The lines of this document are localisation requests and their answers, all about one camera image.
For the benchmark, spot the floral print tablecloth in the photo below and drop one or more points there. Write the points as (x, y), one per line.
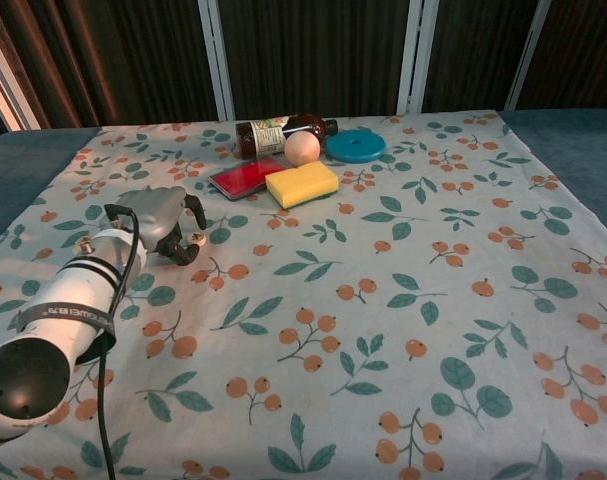
(333, 300)

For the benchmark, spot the brown glass bottle with label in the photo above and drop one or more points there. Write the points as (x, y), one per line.
(263, 137)

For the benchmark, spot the red ink pad case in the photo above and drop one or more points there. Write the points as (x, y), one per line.
(243, 176)

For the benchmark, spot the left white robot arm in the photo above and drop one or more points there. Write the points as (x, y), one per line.
(68, 310)

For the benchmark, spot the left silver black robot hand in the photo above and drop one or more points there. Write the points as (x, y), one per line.
(155, 215)

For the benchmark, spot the yellow sponge block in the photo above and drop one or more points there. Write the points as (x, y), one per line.
(303, 185)

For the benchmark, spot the blue round disc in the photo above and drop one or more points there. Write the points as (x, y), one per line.
(368, 145)

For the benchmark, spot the white screen frame post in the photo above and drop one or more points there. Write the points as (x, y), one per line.
(527, 55)
(217, 60)
(415, 60)
(8, 92)

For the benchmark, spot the beige wooden ball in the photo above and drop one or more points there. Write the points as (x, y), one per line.
(303, 149)

